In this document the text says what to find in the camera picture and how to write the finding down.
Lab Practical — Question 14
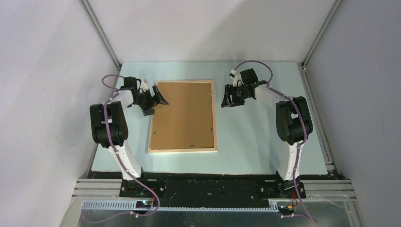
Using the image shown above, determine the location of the brown backing board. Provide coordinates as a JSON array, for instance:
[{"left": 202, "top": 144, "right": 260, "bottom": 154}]
[{"left": 149, "top": 81, "right": 216, "bottom": 150}]

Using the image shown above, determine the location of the left corner aluminium profile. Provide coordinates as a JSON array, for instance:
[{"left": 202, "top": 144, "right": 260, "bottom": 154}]
[{"left": 79, "top": 0, "right": 122, "bottom": 71}]

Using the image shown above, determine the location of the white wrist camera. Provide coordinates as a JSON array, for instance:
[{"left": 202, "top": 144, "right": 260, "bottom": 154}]
[
  {"left": 139, "top": 79, "right": 149, "bottom": 93},
  {"left": 229, "top": 69, "right": 244, "bottom": 87}
]

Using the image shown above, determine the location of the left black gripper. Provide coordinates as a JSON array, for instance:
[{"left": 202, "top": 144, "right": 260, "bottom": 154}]
[{"left": 132, "top": 86, "right": 168, "bottom": 116}]

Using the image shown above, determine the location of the grey slotted cable duct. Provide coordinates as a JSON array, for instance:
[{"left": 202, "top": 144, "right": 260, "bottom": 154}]
[{"left": 81, "top": 200, "right": 279, "bottom": 212}]

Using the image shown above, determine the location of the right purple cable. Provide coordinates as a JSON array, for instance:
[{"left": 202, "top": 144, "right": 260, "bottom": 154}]
[{"left": 233, "top": 60, "right": 319, "bottom": 224}]

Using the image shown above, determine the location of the corner aluminium profile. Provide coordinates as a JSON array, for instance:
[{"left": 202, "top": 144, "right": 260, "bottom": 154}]
[
  {"left": 301, "top": 0, "right": 344, "bottom": 68},
  {"left": 79, "top": 0, "right": 122, "bottom": 71}
]

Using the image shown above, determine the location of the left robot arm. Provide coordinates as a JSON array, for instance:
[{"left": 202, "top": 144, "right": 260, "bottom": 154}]
[{"left": 89, "top": 77, "right": 169, "bottom": 198}]

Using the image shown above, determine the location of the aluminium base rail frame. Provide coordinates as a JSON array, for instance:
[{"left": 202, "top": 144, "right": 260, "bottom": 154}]
[{"left": 61, "top": 170, "right": 365, "bottom": 227}]

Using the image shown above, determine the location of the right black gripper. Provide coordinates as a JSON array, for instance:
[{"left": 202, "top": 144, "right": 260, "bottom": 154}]
[{"left": 221, "top": 84, "right": 249, "bottom": 108}]

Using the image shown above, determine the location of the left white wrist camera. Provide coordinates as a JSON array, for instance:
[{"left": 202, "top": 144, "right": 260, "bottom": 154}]
[{"left": 139, "top": 79, "right": 149, "bottom": 93}]

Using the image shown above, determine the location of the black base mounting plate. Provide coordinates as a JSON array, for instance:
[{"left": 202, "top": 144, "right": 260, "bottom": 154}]
[{"left": 118, "top": 172, "right": 306, "bottom": 208}]

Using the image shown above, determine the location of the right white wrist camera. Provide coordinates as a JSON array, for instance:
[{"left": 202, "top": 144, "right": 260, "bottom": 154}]
[{"left": 229, "top": 69, "right": 244, "bottom": 87}]

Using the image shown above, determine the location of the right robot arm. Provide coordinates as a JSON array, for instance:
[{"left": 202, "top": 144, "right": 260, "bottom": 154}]
[{"left": 221, "top": 69, "right": 313, "bottom": 198}]

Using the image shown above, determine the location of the right corner aluminium profile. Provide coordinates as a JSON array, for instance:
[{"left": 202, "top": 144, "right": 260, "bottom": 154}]
[{"left": 301, "top": 0, "right": 344, "bottom": 68}]

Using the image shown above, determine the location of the wooden picture frame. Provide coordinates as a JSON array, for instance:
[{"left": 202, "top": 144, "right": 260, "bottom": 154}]
[{"left": 147, "top": 79, "right": 218, "bottom": 154}]

